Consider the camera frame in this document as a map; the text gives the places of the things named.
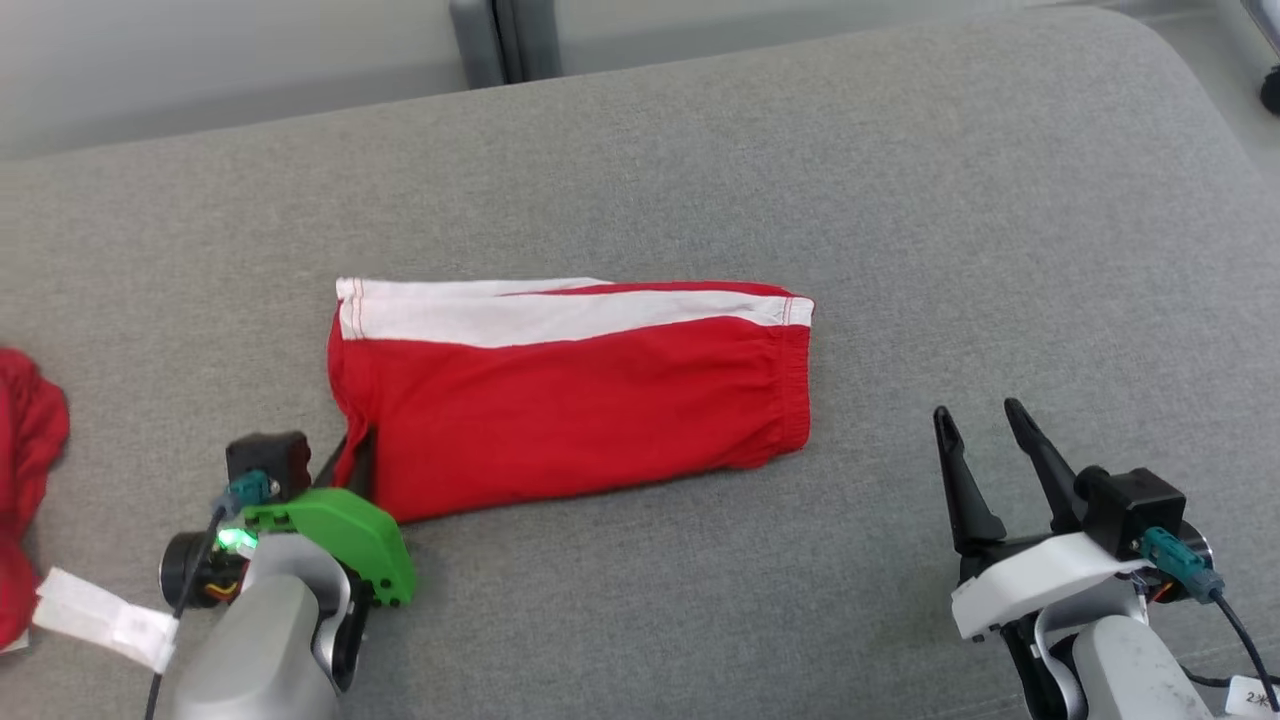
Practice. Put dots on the black caster wheel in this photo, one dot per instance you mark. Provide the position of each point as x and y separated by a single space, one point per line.
1272 90

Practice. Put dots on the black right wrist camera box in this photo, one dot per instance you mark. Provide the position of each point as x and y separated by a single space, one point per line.
1130 505

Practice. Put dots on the grey fabric sofa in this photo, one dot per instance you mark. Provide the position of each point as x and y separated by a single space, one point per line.
700 620

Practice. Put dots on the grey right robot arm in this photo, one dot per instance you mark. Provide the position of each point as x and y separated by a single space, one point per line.
1130 670

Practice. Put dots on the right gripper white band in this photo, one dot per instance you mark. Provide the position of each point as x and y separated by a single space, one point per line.
1040 580

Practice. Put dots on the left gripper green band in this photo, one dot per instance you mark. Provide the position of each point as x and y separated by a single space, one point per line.
340 530

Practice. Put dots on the red shorts with white stripe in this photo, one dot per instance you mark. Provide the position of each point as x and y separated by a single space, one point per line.
580 410

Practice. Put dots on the grey metal partition post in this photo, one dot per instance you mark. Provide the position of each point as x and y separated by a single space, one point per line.
505 40

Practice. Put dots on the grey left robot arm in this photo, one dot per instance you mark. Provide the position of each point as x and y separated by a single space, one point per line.
270 650

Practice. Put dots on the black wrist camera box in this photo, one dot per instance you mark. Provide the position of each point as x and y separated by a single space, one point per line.
268 455
1130 505

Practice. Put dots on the red basketball jersey white trim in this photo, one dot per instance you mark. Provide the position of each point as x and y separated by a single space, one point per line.
25 450

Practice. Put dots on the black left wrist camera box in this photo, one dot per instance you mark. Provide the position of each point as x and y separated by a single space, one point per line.
268 455

